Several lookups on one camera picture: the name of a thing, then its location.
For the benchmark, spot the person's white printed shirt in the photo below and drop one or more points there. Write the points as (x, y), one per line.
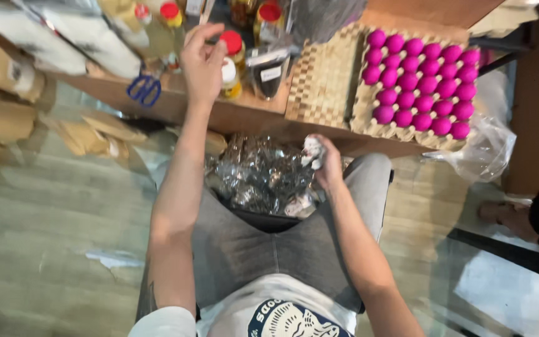
(269, 309)

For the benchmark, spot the person's right fingers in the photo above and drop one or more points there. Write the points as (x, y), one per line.
(326, 152)

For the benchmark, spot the group of pink eggs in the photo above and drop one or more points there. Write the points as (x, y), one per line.
(421, 82)

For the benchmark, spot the dark glass jar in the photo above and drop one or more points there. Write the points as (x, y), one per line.
(241, 11)

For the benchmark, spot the grey plastic bag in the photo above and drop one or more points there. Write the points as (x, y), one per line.
(325, 18)

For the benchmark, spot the white paper scrap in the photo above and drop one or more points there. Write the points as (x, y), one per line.
(113, 258)

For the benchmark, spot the person's left fingers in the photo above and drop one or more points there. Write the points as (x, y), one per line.
(206, 32)

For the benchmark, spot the white lidded yellow jar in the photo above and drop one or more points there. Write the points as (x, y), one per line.
(229, 79)

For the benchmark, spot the white packet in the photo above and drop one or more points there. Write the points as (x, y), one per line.
(312, 152)

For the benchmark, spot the clear plastic bag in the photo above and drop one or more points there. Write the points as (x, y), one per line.
(484, 145)

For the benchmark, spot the person's right hand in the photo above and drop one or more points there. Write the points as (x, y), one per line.
(331, 166)

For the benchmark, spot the black bin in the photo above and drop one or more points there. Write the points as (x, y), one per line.
(269, 222)

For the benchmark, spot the red capped oil bottle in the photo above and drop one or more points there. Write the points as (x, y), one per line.
(144, 18)
(172, 18)

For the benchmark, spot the person's left hand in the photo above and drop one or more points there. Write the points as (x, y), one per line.
(201, 70)

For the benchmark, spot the person's grey shorts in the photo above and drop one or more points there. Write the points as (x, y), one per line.
(260, 252)

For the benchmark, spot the cardboard egg tray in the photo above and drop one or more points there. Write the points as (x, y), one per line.
(367, 126)

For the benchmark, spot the stack of empty egg trays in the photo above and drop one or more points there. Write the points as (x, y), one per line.
(323, 82)

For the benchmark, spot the heap of white sacks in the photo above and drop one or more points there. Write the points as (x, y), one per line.
(73, 32)

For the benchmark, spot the clear pouch with dark filling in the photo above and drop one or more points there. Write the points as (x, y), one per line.
(267, 75)

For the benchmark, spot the red lidded glass jar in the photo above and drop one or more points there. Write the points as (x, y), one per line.
(233, 47)
(269, 18)

